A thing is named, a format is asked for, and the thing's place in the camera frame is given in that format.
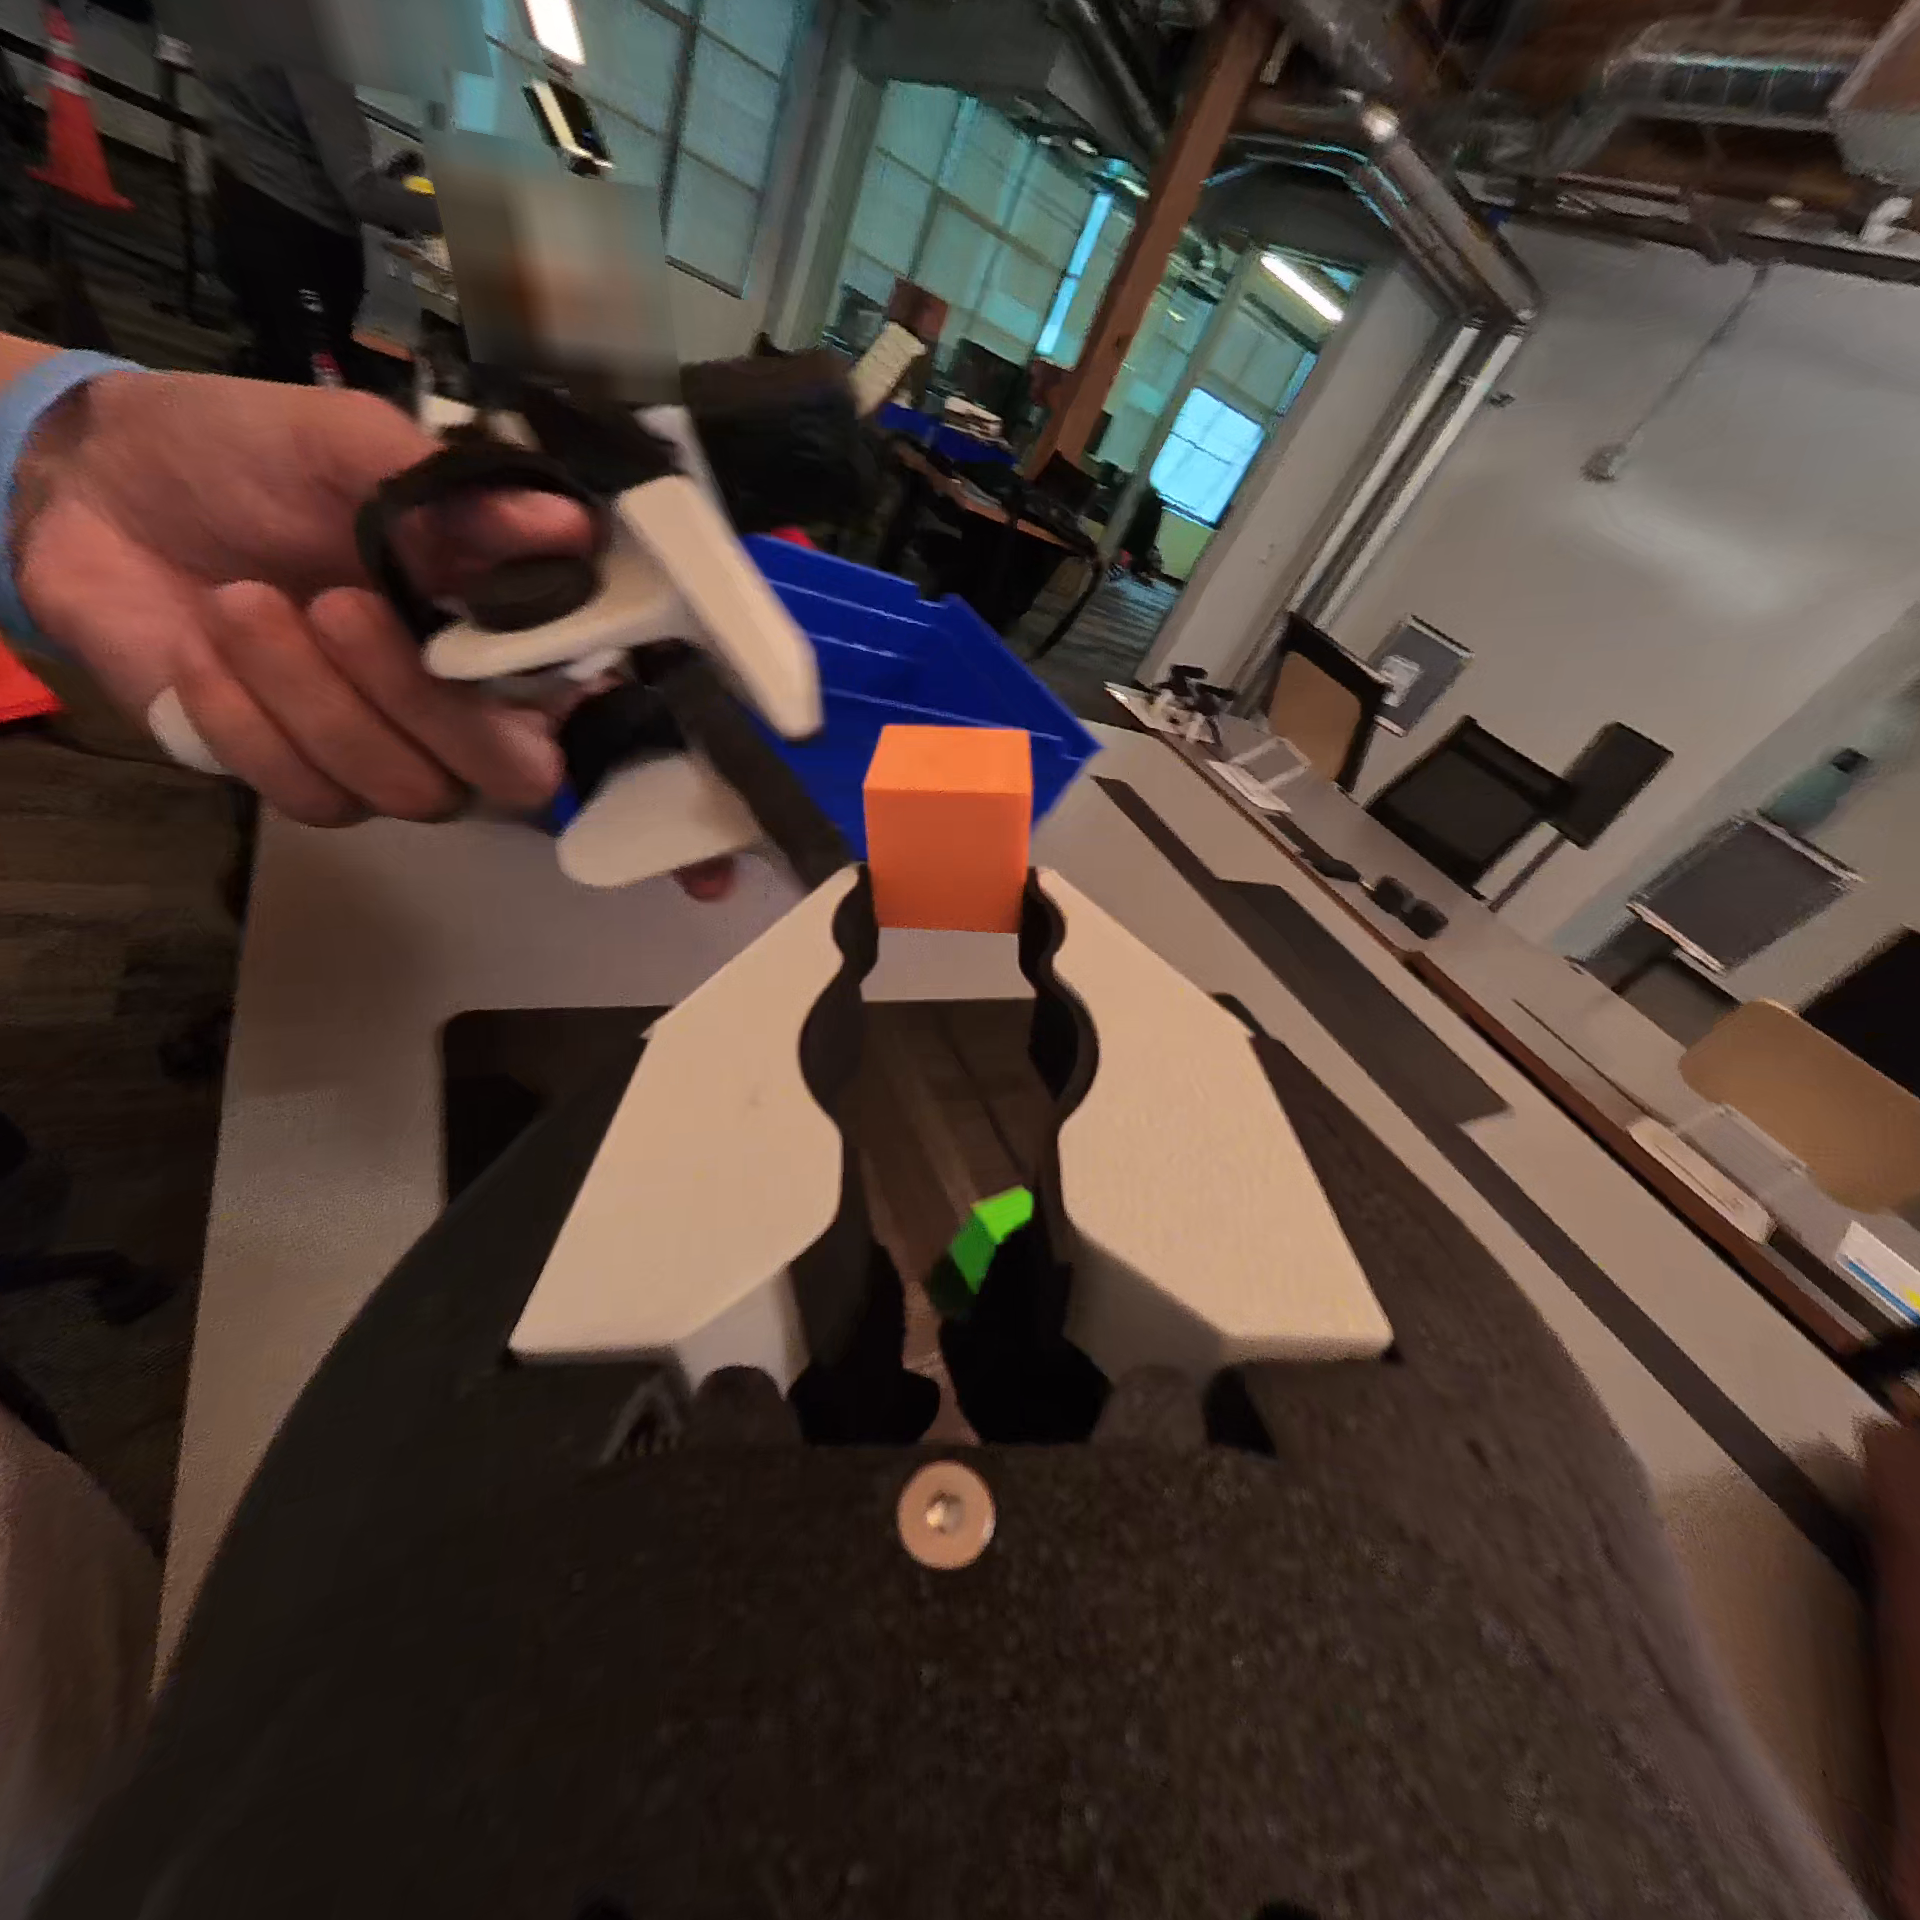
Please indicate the orange cube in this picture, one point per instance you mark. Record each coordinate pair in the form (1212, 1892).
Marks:
(949, 835)

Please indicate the long grey table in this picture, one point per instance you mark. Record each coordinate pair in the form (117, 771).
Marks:
(1498, 961)

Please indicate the beige chair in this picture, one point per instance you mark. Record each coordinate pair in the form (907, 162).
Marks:
(1815, 1103)

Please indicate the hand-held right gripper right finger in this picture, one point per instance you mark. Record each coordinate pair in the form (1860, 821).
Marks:
(1216, 1200)

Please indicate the blue plastic bin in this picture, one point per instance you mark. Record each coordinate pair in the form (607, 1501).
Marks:
(900, 644)

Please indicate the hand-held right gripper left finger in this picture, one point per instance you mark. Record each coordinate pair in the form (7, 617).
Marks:
(706, 1170)

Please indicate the person's left forearm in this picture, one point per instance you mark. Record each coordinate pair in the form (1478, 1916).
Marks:
(37, 395)

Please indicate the wooden chair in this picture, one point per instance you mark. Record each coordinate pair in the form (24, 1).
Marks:
(1319, 705)

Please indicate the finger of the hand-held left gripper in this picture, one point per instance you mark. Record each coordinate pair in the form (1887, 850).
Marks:
(730, 600)
(661, 823)

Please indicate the orange traffic cone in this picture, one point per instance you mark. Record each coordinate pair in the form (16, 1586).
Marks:
(75, 118)

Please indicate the person's left hand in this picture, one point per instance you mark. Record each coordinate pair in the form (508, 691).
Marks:
(194, 541)

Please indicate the mirror panel in desk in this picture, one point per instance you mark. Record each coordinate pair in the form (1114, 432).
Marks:
(494, 1079)

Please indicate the green block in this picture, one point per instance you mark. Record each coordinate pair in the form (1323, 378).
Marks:
(982, 1240)

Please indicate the wooden post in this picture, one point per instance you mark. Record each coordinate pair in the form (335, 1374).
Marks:
(1152, 228)

